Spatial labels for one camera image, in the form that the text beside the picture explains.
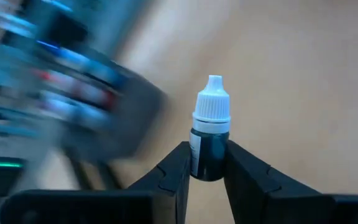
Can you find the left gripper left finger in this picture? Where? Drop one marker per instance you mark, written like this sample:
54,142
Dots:
169,193

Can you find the small blue food coloring bottle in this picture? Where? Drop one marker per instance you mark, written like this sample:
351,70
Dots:
210,149

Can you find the gray plastic bin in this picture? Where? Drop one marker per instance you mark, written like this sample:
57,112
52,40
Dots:
135,118

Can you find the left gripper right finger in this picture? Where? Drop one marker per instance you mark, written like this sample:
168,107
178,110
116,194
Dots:
259,196

